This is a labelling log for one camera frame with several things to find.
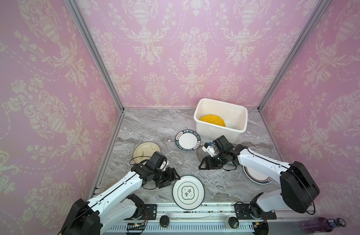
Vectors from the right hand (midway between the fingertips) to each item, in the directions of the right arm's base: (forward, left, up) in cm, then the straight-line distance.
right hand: (203, 167), depth 81 cm
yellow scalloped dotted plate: (+39, -13, -4) cm, 41 cm away
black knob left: (-24, +21, +2) cm, 32 cm away
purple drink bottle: (-28, -48, -1) cm, 56 cm away
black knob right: (-26, -10, 0) cm, 28 cm away
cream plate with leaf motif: (+16, +37, -7) cm, 41 cm away
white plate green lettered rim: (+24, +7, -8) cm, 26 cm away
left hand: (-7, +15, 0) cm, 16 cm away
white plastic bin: (+34, -26, +3) cm, 43 cm away
